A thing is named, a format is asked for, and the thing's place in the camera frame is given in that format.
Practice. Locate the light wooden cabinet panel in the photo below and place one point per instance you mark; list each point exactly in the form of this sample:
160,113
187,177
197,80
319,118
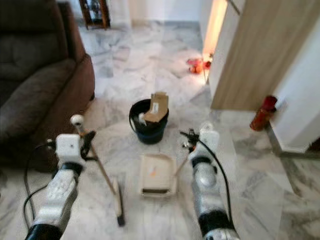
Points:
265,55

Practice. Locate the small orange scrap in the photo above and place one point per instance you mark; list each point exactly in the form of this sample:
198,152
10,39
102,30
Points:
152,171

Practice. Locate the brown cardboard piece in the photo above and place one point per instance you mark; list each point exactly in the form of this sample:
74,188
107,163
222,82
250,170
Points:
157,107

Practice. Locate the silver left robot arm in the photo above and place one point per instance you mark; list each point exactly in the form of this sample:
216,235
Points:
57,192

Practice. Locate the dark wooden stand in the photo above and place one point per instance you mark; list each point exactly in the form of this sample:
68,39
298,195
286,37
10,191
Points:
94,14

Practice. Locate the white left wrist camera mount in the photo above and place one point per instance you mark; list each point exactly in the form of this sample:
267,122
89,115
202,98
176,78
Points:
67,146

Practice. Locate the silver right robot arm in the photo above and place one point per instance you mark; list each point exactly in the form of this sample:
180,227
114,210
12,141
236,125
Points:
205,185

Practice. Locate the white crumpled paper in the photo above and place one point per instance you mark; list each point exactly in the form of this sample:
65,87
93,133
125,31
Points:
138,117

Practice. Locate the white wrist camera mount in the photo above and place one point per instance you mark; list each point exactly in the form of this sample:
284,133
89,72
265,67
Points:
209,141
67,146

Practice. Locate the red floor ornaments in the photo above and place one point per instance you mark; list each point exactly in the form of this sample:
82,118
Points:
195,65

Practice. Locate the brown fabric sofa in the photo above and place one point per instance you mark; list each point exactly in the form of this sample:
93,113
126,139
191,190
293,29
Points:
30,75

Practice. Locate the black waste bucket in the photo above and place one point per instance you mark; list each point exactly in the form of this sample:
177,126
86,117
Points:
148,134

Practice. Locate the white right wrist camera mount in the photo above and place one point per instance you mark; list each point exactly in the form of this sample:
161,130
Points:
209,141

